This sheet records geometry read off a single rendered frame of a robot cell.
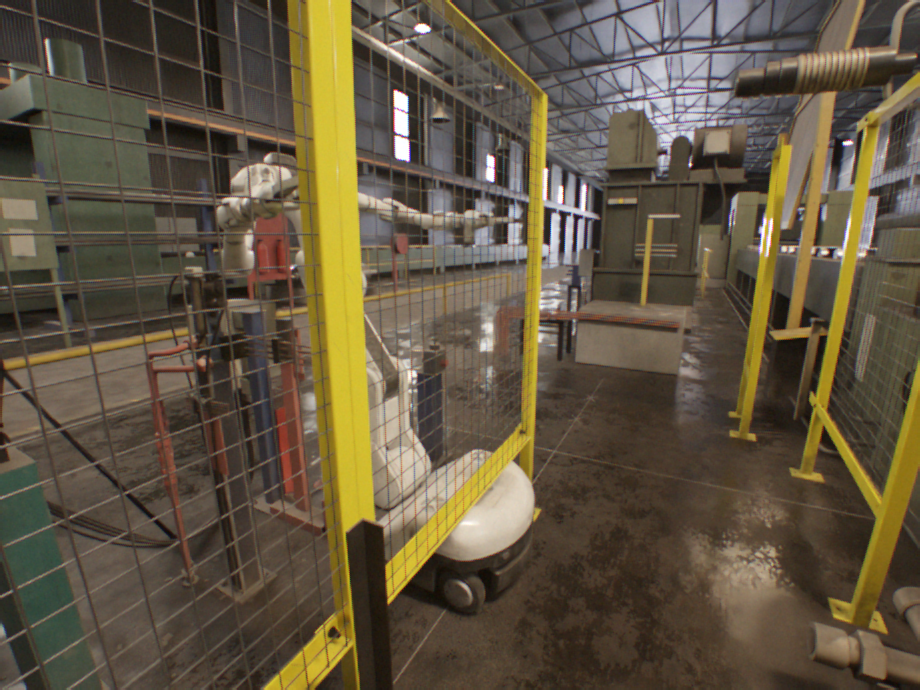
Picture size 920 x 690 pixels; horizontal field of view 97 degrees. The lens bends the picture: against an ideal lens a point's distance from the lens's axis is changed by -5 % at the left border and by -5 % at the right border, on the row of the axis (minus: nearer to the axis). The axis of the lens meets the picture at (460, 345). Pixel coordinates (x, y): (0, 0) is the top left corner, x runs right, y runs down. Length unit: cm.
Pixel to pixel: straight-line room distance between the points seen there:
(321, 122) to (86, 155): 891
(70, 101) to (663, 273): 915
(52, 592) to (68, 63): 975
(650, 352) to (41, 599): 434
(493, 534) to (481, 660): 37
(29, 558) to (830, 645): 197
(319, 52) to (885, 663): 185
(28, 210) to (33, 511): 565
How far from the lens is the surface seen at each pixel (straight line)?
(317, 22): 87
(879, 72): 293
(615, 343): 460
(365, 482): 97
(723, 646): 184
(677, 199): 522
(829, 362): 290
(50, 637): 152
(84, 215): 950
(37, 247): 681
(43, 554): 141
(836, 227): 1439
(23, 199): 682
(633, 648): 173
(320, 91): 83
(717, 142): 531
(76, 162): 959
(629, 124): 547
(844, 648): 165
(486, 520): 155
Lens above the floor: 125
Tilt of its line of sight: 13 degrees down
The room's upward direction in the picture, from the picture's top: straight up
